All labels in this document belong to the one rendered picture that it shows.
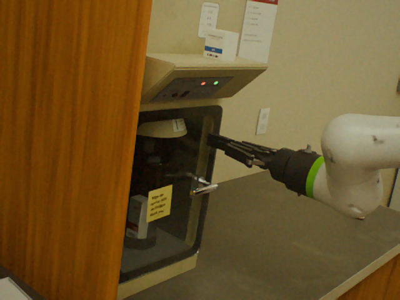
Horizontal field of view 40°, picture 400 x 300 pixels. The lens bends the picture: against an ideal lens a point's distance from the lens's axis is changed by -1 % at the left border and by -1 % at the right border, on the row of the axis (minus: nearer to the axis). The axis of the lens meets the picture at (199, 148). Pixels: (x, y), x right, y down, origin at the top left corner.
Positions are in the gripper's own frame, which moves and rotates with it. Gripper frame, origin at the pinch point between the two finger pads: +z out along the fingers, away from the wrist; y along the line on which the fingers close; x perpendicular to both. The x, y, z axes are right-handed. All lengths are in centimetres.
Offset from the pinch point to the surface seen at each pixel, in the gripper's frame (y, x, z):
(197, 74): 18.8, -17.6, -5.3
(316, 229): -61, 37, -2
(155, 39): 21.3, -22.7, 4.7
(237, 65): 7.6, -19.6, -6.8
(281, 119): -110, 15, 48
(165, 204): 12.6, 14.7, 3.5
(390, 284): -90, 58, -22
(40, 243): 35.3, 24.9, 18.6
